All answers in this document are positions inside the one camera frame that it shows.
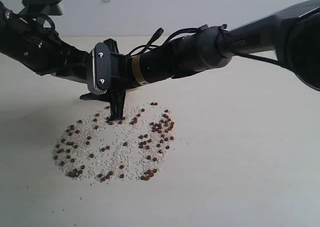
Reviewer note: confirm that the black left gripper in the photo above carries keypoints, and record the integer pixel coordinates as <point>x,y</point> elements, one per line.
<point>32,40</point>

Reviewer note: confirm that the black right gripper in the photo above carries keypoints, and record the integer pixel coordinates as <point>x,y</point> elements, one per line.
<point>116,77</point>

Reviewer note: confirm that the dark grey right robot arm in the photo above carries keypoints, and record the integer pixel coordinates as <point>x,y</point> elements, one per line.
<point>288,38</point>

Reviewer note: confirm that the pile of grains and pellets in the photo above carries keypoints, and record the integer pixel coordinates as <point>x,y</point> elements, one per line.
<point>99,149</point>

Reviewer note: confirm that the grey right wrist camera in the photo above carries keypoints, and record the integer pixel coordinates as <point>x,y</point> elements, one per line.
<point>99,72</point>

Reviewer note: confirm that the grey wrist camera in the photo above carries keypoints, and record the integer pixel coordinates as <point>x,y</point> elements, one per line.
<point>99,72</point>
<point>47,7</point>

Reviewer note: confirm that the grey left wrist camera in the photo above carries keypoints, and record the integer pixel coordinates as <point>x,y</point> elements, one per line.
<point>47,7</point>

